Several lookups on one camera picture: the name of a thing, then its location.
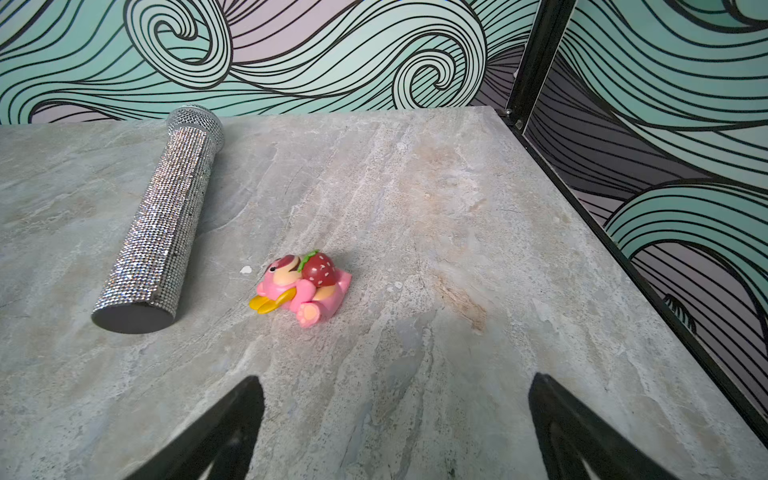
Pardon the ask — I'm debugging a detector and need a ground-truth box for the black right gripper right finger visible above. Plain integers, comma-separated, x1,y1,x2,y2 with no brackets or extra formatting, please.
528,373,674,479

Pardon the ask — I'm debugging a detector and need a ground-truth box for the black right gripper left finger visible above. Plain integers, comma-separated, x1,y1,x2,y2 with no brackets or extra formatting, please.
128,376,265,479

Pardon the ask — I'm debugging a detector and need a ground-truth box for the pink strawberry bear toy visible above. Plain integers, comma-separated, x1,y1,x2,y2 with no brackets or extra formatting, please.
249,250,352,328

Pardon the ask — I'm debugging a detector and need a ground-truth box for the rhinestone silver microphone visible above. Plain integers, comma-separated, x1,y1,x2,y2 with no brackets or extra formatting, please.
91,105,225,334

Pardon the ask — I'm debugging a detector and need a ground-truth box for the black corner frame post right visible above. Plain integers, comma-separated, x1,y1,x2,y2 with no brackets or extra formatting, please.
505,0,577,133

